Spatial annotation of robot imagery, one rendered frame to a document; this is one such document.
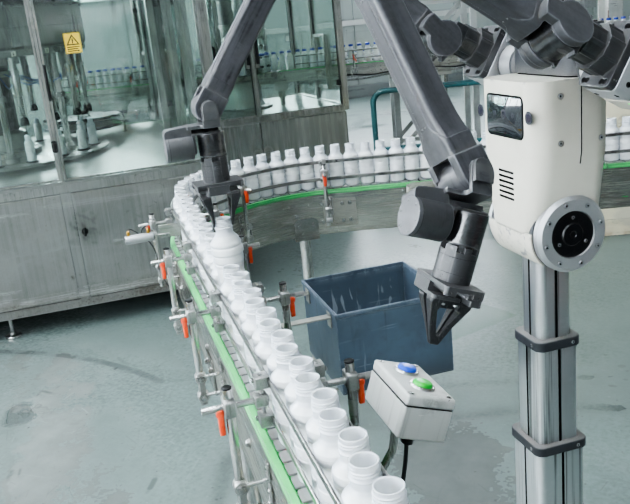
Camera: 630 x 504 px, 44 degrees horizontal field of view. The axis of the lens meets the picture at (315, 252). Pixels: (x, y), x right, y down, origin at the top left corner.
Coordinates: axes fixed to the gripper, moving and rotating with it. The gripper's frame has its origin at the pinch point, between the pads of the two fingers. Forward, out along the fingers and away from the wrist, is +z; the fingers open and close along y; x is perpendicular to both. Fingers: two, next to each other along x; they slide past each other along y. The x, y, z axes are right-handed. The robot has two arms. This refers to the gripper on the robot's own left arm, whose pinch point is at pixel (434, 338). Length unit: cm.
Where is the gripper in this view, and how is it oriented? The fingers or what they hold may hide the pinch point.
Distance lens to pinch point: 117.8
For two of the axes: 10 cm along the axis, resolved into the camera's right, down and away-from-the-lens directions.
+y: 2.8, 2.4, -9.3
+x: 9.3, 1.7, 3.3
